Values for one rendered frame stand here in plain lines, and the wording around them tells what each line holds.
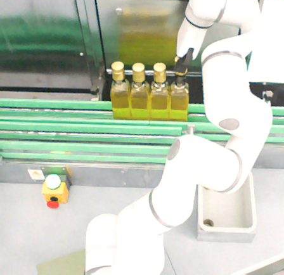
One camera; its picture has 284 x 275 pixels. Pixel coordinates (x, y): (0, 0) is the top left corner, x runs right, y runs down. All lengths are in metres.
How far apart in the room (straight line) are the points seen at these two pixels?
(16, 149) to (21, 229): 0.26
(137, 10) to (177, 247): 0.71
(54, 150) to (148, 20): 0.48
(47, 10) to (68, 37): 0.11
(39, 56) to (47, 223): 0.55
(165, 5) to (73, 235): 0.74
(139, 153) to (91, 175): 0.19
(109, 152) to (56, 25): 0.41
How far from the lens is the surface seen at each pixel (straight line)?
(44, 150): 1.32
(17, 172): 1.43
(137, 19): 1.24
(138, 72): 1.17
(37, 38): 1.40
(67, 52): 1.41
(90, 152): 1.29
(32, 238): 1.39
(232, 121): 0.75
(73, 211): 1.40
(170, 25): 1.24
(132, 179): 1.36
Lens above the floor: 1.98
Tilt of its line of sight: 56 degrees down
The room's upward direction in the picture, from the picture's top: straight up
